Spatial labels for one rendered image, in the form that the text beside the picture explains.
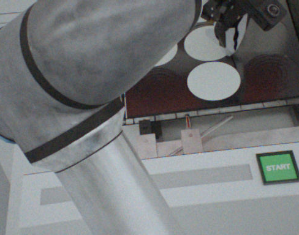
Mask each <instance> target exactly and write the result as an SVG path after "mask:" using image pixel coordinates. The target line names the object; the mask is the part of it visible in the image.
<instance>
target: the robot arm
mask: <svg viewBox="0 0 299 235"><path fill-rule="evenodd" d="M286 14H287V10H286V9H285V8H284V6H282V5H281V3H279V1H278V0H37V1H36V2H35V3H34V4H33V5H31V6H30V7H28V8H27V9H26V10H24V12H22V13H21V14H20V15H18V16H17V17H15V18H14V19H13V20H12V21H11V22H9V23H8V24H7V25H5V26H2V27H0V139H1V140H3V141H5V142H6V143H10V144H17V145H18V146H19V148H20V149H21V151H22V153H24V155H25V157H26V158H27V159H28V162H29V163H30V165H32V166H36V167H40V168H45V169H49V170H51V171H53V172H54V173H55V175H56V177H57V178H58V180H59V181H60V183H61V184H62V186H63V187H64V189H65V191H66V192H67V194H68V195H69V198H71V200H72V202H73V203H74V206H75V207H76V208H77V210H78V212H79V213H80V215H81V216H82V218H83V220H84V221H85V223H86V224H87V226H88V228H89V230H90V231H91V233H92V235H186V233H185V232H184V230H183V229H182V227H181V225H180V224H179V221H178V220H177V219H176V217H175V215H174V213H173V212H172V210H171V208H170V207H169V205H168V204H167V202H166V200H165V199H164V197H163V196H162V193H161V192H160V191H159V189H158V187H157V185H156V184H155V182H154V181H153V179H152V177H151V175H150V174H149V172H148V170H147V169H146V167H145V166H144V164H143V162H142V161H141V160H140V157H139V156H138V155H137V153H136V151H135V149H134V148H133V146H132V145H131V143H130V141H129V139H128V138H127V136H126V134H125V133H124V132H123V128H122V123H123V117H124V111H125V107H124V105H123V103H122V101H120V98H119V96H120V95H122V94H124V93H125V92H127V91H128V90H129V89H130V88H131V87H132V86H134V85H135V84H136V83H138V81H140V80H141V79H142V78H143V77H144V76H145V75H146V74H147V73H148V72H149V71H150V70H151V69H152V68H153V67H154V66H155V65H156V64H157V63H158V62H159V61H160V60H161V59H162V58H163V57H164V56H165V55H166V54H167V53H168V52H169V51H170V50H171V49H172V48H173V47H174V46H175V45H176V44H177V43H178V42H179V41H180V40H181V39H182V38H183V37H184V36H185V35H186V34H187V33H188V32H190V30H192V28H193V27H195V25H196V24H197V22H198V20H199V19H200V18H203V19H204V20H207V21H210V20H213V21H215V22H214V28H208V29H206V30H205V34H206V36H207V37H208V38H209V39H211V41H213V42H214V43H215V44H217V45H218V46H220V48H221V51H222V52H223V53H224V54H225V55H228V56H231V55H233V54H234V52H235V51H236V50H237V49H238V47H239V44H240V43H241V41H242V38H243V36H244V33H245V32H246V29H247V26H248V24H249V21H250V19H251V18H252V19H253V20H254V21H255V22H256V23H257V24H258V25H259V27H260V28H261V29H262V30H263V31H265V32H267V31H270V30H271V29H272V28H274V26H276V25H277V24H278V23H279V22H280V21H281V20H282V19H283V18H284V17H285V16H286Z"/></svg>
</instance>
